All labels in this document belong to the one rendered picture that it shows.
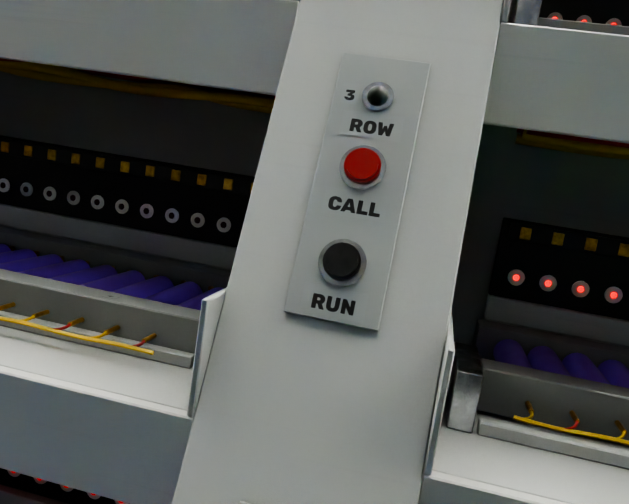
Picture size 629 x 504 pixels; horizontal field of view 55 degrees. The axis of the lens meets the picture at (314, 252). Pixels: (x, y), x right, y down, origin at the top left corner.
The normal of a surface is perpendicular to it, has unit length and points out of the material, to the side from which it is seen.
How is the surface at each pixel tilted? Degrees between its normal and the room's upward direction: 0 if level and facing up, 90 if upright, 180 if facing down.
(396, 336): 90
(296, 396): 90
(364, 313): 90
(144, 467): 111
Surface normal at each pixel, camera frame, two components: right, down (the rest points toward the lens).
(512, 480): 0.15, -0.98
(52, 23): -0.21, 0.11
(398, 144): -0.14, -0.25
